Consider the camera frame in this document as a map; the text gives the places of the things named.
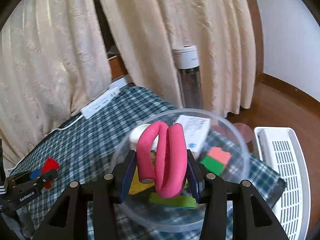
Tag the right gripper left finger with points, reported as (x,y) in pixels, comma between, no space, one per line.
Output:
(67,218)

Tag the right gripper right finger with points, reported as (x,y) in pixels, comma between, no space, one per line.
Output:
(252,217)

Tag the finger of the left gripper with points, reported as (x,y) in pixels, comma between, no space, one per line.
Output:
(35,174)
(47,177)

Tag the red toy brick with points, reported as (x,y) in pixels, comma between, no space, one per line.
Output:
(50,164)

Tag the green dotted block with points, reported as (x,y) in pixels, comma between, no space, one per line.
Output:
(176,202)

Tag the white round cup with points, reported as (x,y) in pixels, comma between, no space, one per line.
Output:
(138,132)

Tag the white medicine box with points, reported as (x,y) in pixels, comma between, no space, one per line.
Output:
(195,132)

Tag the pink foam roller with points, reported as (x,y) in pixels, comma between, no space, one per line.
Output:
(167,166)

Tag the blue plaid tablecloth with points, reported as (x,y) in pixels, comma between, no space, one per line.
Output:
(84,152)

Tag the green toy brick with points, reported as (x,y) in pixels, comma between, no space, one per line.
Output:
(212,165)

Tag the white power strip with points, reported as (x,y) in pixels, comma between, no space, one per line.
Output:
(96,105)

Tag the pink toy brick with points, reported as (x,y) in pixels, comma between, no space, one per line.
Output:
(219,155)

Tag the yellow green box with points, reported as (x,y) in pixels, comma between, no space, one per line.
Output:
(138,187)

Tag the white slatted appliance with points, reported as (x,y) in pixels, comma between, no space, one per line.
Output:
(280,149)

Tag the clear plastic bowl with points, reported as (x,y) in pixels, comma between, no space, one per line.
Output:
(221,134)

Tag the left cream curtain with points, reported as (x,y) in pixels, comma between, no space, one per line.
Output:
(53,63)

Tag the cream curtain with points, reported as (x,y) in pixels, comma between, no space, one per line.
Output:
(147,31)
(53,63)

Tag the white tower fan heater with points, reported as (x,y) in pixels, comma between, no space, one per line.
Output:
(188,66)

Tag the right cream curtain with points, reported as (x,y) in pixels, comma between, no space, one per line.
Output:
(147,31)

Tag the brown wooden window frame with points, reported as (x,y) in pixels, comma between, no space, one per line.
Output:
(258,35)

